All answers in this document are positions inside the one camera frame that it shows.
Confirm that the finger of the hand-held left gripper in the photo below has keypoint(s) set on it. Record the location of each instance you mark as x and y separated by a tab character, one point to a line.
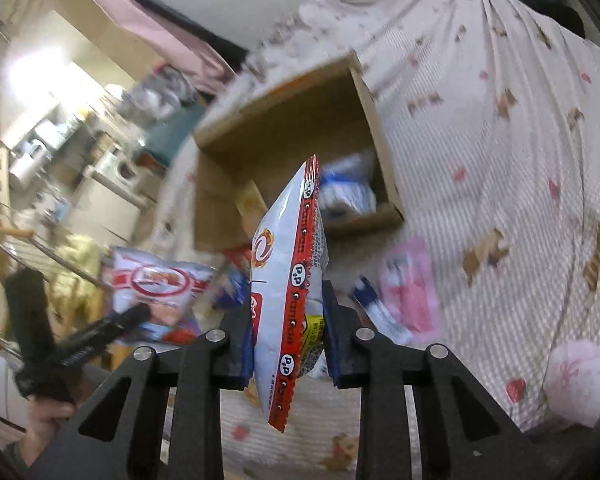
105	332

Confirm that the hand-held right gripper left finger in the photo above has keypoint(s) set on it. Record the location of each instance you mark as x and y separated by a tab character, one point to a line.
246	360

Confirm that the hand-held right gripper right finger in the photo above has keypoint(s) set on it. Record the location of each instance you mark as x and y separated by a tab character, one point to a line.
330	345

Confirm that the white red shrimp snack bag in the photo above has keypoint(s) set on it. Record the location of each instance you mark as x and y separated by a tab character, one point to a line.
155	280

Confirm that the blue yellow cartoon snack bag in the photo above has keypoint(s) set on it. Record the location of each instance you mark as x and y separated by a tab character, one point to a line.
232	287

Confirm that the white snack packet red edge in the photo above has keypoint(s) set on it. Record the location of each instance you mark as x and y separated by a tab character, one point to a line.
280	270

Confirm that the pink snack packet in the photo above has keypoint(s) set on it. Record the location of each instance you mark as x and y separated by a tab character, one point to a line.
410	295

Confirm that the cardboard box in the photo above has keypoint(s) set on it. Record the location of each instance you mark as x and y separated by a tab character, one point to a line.
290	125

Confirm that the person's left hand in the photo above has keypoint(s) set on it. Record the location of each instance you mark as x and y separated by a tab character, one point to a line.
45	425

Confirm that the blue white slim snack packet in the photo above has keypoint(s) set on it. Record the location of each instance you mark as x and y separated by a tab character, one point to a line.
375	305

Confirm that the yellow cloth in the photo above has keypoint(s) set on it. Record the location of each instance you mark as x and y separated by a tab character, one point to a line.
82	270

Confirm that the metal drying rack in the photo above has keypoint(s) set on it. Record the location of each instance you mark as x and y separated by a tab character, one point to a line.
55	255

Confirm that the white washing machine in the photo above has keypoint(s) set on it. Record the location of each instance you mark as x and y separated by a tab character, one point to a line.
122	170

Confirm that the teal cushion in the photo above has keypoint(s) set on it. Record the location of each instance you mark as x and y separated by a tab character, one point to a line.
175	130

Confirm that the pile of clothes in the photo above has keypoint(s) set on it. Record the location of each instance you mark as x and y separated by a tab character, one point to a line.
160	92

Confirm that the pink plush ball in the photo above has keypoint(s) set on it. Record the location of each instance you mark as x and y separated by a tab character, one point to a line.
580	385

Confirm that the pink hanging cloth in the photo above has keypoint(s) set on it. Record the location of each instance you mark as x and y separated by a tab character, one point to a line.
145	25

